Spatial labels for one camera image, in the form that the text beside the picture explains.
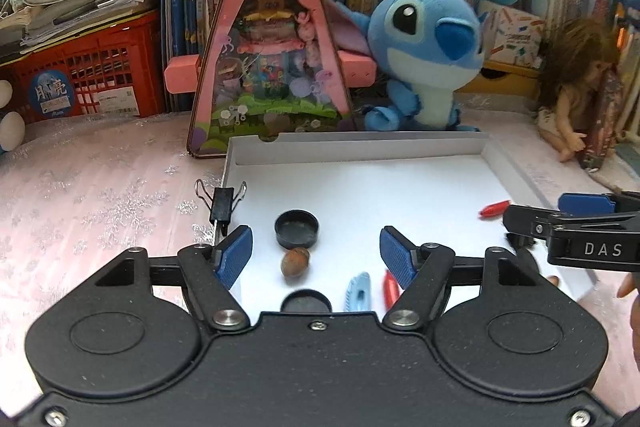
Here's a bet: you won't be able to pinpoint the brown walnut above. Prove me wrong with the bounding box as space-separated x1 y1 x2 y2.
281 247 311 279

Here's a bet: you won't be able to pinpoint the pink snowflake tablecloth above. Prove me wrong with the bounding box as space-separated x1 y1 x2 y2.
0 107 640 358

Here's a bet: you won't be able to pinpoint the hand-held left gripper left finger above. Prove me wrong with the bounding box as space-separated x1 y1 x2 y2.
92 224 254 334

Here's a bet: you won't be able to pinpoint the pink triangular dollhouse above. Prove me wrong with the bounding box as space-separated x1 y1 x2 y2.
164 0 376 160

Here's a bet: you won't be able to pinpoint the white label printer box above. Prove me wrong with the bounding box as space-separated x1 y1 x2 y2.
482 2 546 68

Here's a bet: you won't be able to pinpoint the white cardboard box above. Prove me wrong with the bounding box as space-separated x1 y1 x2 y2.
220 131 598 313

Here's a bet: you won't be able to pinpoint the red plastic basket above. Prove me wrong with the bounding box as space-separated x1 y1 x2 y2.
0 9 166 125

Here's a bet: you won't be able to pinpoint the person's right hand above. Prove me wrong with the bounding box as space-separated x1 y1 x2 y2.
617 274 640 348

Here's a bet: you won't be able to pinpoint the blue hair clip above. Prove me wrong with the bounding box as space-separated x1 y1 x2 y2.
344 272 372 313

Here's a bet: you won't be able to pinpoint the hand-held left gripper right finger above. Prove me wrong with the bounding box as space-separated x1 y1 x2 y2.
379 226 544 334

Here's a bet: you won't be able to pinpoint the brown-haired doll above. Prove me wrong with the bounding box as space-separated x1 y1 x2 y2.
535 18 621 164

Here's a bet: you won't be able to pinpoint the blue cat plush toy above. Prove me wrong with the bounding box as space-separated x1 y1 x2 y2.
0 79 27 152

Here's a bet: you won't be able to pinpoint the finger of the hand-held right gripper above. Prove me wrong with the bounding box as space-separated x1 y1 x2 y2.
557 191 640 216
502 204 567 258

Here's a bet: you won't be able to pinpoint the colourful picture books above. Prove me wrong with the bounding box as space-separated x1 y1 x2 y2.
595 0 640 142

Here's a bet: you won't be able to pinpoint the black round lid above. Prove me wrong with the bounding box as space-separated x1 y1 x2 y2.
281 288 333 314

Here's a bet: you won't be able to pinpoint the wooden drawer box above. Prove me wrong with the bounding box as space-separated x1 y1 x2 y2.
457 59 543 98

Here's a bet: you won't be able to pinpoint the blue alien plush toy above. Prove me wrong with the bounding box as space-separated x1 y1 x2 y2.
325 0 493 132

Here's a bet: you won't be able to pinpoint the small black binder clip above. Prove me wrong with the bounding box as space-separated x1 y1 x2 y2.
195 179 248 235

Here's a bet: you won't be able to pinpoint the black round cap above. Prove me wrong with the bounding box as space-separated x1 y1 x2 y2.
274 209 321 250

